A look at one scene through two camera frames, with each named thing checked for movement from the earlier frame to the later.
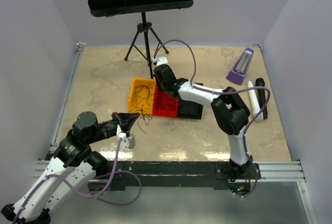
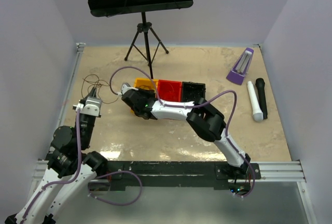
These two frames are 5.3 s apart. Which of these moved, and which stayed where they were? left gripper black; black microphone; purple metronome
Moved: left gripper black
Stayed: purple metronome; black microphone
